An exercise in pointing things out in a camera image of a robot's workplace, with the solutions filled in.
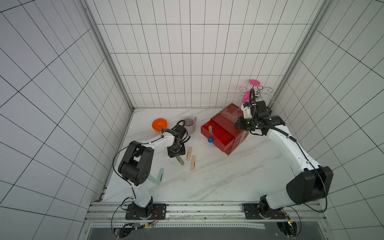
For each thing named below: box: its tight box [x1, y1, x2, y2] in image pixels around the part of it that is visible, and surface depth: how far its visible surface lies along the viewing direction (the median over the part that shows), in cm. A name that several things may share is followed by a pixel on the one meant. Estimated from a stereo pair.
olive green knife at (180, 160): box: [176, 155, 185, 166], surface depth 92 cm
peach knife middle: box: [186, 146, 193, 161], surface depth 96 cm
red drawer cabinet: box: [200, 103, 249, 155], surface depth 86 cm
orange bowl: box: [151, 118, 168, 132], surface depth 108 cm
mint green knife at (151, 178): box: [148, 174, 156, 184], surface depth 85 cm
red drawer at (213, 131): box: [200, 118, 236, 152], surface depth 83 cm
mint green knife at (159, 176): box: [156, 167, 164, 185], surface depth 86 cm
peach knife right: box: [190, 155, 196, 172], surface depth 91 cm
